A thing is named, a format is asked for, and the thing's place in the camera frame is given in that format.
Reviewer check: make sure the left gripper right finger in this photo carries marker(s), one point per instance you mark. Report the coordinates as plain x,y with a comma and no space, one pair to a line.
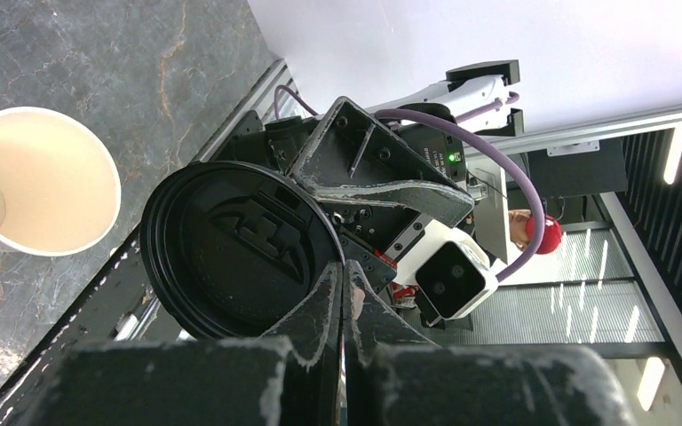
397,376

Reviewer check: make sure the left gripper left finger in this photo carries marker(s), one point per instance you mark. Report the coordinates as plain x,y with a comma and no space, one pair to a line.
287,376

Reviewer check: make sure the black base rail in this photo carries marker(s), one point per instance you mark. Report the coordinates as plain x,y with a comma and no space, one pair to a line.
118,303

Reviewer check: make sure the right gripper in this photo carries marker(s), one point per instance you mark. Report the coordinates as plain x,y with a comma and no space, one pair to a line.
381,186

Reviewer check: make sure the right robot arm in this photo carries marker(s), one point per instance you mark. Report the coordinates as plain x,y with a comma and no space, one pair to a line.
478,96

